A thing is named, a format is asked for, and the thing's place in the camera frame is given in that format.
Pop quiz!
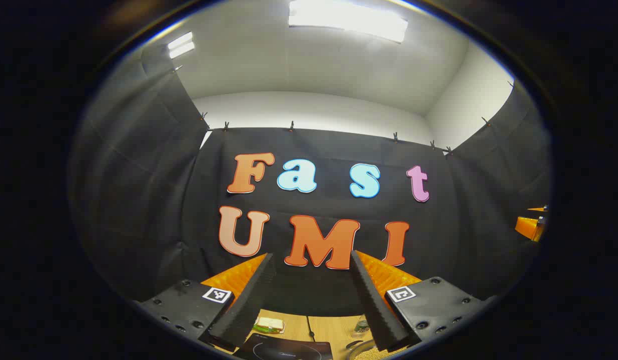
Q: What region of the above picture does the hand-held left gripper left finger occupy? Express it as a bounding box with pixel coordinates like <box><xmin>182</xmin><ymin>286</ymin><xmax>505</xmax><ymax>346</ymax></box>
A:
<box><xmin>134</xmin><ymin>252</ymin><xmax>277</xmax><ymax>352</ymax></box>

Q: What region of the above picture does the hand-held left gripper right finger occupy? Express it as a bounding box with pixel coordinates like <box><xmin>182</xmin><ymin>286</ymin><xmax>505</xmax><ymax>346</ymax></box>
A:
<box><xmin>349</xmin><ymin>250</ymin><xmax>497</xmax><ymax>353</ymax></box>

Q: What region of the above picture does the steel pot with soybeans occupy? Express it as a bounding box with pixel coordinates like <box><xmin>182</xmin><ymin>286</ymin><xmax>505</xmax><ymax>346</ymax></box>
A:
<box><xmin>346</xmin><ymin>339</ymin><xmax>390</xmax><ymax>360</ymax></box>

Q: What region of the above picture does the black induction cooktop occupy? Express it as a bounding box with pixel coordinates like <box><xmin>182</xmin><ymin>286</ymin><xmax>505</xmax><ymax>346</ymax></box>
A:
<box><xmin>234</xmin><ymin>333</ymin><xmax>334</xmax><ymax>360</ymax></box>

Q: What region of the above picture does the sandwich with lettuce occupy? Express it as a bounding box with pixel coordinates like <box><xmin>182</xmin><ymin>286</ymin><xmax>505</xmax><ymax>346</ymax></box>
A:
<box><xmin>253</xmin><ymin>316</ymin><xmax>286</xmax><ymax>335</ymax></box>

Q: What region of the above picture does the row of black cloth clips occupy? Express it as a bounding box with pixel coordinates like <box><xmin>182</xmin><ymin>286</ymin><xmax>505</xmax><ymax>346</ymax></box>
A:
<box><xmin>173</xmin><ymin>63</ymin><xmax>515</xmax><ymax>156</ymax></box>

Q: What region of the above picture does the small ceiling light panel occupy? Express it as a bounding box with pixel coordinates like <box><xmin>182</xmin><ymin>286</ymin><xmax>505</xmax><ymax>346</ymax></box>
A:
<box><xmin>167</xmin><ymin>31</ymin><xmax>196</xmax><ymax>60</ymax></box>

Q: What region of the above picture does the large ceiling light panel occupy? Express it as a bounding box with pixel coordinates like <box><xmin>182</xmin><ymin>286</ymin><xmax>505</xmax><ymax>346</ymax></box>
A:
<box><xmin>288</xmin><ymin>0</ymin><xmax>409</xmax><ymax>44</ymax></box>

